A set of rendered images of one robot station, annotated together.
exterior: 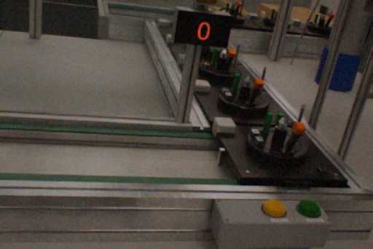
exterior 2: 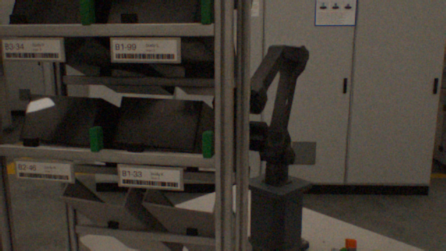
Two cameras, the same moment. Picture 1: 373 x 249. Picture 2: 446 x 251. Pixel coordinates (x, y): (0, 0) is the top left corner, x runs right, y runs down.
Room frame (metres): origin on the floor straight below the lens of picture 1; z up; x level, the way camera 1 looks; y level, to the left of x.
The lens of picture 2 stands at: (1.64, -0.14, 1.45)
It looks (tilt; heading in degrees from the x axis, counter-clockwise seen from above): 12 degrees down; 206
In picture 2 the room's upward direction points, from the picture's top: straight up
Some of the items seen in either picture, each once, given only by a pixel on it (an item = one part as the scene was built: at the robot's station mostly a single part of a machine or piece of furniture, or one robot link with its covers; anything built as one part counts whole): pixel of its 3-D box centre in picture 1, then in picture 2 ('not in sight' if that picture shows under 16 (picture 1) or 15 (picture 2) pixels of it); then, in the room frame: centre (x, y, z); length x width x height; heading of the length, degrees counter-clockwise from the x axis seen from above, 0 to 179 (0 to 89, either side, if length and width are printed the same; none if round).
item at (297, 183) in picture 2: not in sight; (275, 215); (0.59, -0.48, 0.96); 0.15 x 0.15 x 0.20; 69
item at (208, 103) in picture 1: (245, 90); not in sight; (1.19, -0.14, 1.01); 0.24 x 0.24 x 0.13; 15
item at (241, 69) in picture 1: (221, 61); not in sight; (1.43, -0.08, 1.01); 0.24 x 0.24 x 0.13; 15
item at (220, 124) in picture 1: (223, 128); not in sight; (1.01, -0.09, 0.97); 0.05 x 0.05 x 0.04; 15
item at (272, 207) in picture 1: (274, 209); not in sight; (0.71, -0.18, 0.96); 0.04 x 0.04 x 0.02
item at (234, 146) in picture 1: (275, 153); not in sight; (0.94, -0.21, 0.96); 0.24 x 0.24 x 0.02; 15
